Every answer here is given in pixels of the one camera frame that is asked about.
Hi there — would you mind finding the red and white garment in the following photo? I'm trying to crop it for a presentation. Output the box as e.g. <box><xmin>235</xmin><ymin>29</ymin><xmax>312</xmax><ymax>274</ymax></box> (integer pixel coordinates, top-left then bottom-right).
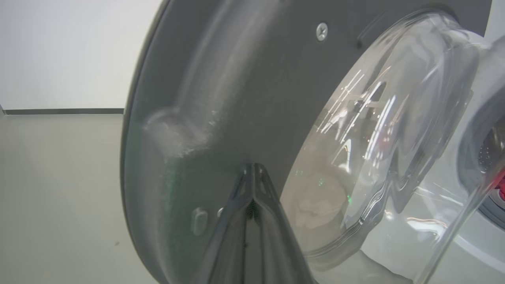
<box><xmin>493</xmin><ymin>168</ymin><xmax>505</xmax><ymax>202</ymax></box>

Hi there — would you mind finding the stainless steel washing machine drum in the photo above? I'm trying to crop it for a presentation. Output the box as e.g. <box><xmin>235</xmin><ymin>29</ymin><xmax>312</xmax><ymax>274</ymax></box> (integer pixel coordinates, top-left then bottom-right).
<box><xmin>477</xmin><ymin>118</ymin><xmax>505</xmax><ymax>174</ymax></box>

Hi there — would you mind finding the black round glass washer door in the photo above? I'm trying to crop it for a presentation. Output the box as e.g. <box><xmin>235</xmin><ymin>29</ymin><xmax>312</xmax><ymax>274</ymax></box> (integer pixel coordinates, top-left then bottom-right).
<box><xmin>120</xmin><ymin>0</ymin><xmax>494</xmax><ymax>284</ymax></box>

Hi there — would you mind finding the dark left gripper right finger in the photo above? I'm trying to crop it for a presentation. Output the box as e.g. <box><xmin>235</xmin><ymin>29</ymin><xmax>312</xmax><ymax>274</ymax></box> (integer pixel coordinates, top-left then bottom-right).
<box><xmin>252</xmin><ymin>164</ymin><xmax>316</xmax><ymax>284</ymax></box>

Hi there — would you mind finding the white front-load washing machine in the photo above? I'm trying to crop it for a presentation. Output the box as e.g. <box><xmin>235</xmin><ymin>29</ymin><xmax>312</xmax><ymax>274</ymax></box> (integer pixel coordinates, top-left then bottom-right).
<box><xmin>414</xmin><ymin>0</ymin><xmax>505</xmax><ymax>284</ymax></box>

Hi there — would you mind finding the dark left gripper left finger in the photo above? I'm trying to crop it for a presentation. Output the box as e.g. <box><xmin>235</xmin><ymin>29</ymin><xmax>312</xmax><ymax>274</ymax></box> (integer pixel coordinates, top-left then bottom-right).
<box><xmin>195</xmin><ymin>164</ymin><xmax>254</xmax><ymax>284</ymax></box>

